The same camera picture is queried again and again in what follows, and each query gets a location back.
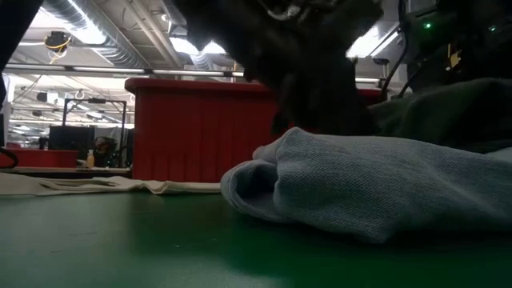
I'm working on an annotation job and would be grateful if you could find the black equipment frame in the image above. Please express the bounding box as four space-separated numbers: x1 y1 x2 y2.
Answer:
47 98 133 169

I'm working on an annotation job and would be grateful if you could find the hanging cable reel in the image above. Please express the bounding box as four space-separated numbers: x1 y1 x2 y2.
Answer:
43 30 74 65

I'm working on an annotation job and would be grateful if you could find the light blue garment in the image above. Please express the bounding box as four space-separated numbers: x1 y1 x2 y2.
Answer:
219 126 512 244

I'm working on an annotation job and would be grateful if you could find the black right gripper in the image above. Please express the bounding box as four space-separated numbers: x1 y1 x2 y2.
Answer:
406 35 512 93

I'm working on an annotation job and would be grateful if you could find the dark green garment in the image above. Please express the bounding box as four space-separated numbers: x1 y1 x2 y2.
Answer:
370 78 512 155

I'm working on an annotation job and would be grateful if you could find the white tote bag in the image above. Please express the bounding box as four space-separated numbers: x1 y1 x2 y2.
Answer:
0 171 222 197

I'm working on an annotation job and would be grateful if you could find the long ceiling light rail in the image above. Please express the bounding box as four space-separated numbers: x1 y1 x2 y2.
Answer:
3 63 247 79

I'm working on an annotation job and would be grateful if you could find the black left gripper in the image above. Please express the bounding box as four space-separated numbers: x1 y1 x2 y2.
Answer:
171 0 385 137

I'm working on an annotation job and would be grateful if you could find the red bin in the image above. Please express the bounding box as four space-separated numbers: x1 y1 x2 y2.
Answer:
0 147 79 169

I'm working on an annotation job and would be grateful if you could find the silver ventilation duct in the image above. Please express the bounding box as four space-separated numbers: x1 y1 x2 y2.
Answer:
42 0 151 70

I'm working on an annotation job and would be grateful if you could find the red plastic laundry basket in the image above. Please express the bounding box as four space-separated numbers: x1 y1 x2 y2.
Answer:
123 78 383 183

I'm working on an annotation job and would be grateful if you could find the ceiling light panel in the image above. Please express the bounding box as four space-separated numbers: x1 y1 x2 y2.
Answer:
170 36 227 56

